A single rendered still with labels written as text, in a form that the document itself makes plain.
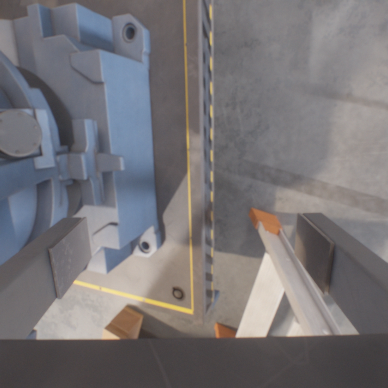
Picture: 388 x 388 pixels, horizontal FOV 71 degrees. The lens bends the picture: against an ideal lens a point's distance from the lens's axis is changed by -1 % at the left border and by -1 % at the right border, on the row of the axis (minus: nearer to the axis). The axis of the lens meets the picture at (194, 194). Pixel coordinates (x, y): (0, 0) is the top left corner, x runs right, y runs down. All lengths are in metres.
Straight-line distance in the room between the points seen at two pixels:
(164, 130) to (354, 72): 0.55
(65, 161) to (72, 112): 0.14
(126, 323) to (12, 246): 0.98
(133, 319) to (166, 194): 0.84
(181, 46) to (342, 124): 0.52
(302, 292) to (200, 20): 0.61
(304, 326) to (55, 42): 0.69
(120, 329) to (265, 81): 1.12
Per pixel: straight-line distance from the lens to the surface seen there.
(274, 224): 0.90
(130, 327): 1.36
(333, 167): 0.93
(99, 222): 0.59
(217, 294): 0.86
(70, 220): 0.17
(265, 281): 0.83
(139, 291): 0.83
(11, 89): 0.48
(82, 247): 0.17
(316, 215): 0.16
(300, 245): 0.17
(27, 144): 0.39
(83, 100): 0.56
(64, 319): 1.82
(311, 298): 0.71
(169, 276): 0.75
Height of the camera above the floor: 0.91
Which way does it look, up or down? 63 degrees down
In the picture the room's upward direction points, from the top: 124 degrees counter-clockwise
